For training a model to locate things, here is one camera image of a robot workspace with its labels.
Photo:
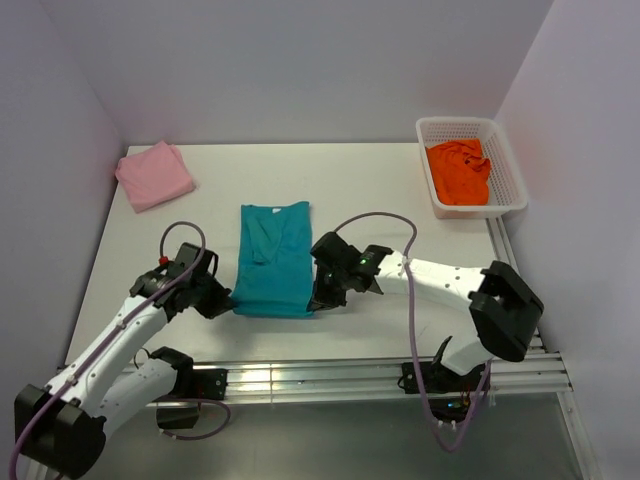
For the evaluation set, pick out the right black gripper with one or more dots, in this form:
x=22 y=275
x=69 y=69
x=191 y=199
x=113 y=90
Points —
x=322 y=298

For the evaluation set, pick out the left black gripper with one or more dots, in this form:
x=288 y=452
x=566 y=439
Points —
x=218 y=302

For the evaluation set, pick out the teal t-shirt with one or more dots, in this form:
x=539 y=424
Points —
x=275 y=267

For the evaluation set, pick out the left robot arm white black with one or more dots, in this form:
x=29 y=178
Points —
x=65 y=424

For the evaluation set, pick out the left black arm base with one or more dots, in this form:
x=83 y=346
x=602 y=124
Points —
x=209 y=383

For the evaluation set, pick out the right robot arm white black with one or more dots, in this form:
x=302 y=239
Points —
x=504 y=311

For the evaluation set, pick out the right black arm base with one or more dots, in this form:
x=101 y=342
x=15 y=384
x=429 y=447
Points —
x=439 y=380

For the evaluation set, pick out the folded pink t-shirt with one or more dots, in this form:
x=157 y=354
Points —
x=154 y=176

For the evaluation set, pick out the orange t-shirt in basket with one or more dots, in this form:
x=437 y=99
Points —
x=460 y=172

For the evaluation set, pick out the white plastic basket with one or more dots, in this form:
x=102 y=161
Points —
x=506 y=188

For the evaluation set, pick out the black box under rail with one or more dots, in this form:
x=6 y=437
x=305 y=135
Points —
x=177 y=418

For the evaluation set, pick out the aluminium mounting rail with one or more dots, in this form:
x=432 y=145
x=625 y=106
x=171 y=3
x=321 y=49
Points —
x=373 y=379

